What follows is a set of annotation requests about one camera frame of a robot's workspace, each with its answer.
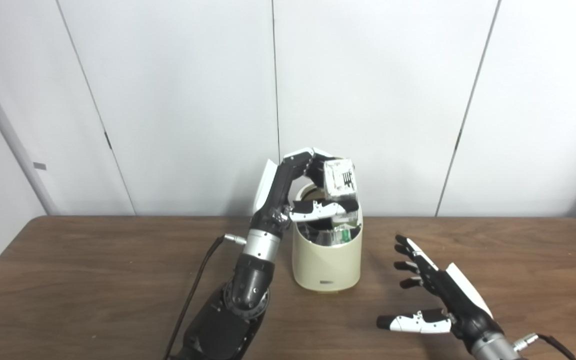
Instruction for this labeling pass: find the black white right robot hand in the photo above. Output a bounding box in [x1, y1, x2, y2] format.
[376, 235, 504, 351]

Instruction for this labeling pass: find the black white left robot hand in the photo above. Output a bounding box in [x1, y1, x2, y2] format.
[252, 147, 360, 233]

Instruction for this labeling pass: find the cream round bin lid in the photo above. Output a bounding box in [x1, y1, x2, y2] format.
[300, 183, 326, 202]

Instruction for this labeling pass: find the white green milk carton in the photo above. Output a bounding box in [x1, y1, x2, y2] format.
[323, 158, 359, 202]

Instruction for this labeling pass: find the cream lidded trash can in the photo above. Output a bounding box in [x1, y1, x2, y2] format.
[292, 182, 364, 292]

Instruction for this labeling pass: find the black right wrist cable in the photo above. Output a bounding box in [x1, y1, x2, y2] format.
[513, 333, 576, 360]

